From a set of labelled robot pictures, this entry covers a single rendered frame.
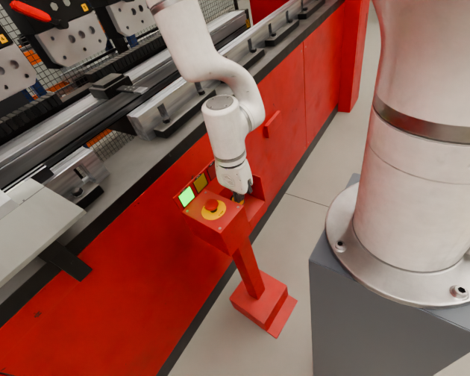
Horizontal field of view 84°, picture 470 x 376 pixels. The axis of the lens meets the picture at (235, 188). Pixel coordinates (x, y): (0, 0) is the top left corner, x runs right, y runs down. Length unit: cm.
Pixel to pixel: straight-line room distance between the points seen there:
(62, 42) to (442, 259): 82
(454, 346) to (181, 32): 60
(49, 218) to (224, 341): 101
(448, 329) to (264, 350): 105
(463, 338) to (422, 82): 27
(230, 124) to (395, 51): 41
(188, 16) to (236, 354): 127
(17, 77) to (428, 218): 76
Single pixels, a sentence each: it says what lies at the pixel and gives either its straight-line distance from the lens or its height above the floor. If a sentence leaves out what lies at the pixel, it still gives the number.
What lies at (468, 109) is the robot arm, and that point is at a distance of 22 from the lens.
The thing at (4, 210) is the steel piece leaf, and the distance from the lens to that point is 74.
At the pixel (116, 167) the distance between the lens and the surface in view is 91.
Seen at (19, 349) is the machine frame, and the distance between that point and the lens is 87.
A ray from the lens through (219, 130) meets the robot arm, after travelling 59.
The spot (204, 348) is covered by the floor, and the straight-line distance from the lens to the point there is 143.
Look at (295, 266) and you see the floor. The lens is 149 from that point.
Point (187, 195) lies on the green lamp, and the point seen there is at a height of 81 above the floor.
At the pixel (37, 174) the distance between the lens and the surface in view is 83.
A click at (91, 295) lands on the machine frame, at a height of 69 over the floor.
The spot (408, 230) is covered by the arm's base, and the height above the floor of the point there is 108.
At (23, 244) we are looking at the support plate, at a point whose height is 100.
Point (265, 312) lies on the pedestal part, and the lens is 128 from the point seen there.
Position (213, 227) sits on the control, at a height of 78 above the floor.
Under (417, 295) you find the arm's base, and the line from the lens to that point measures 35.
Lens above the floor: 132
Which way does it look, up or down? 43 degrees down
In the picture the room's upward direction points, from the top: 17 degrees counter-clockwise
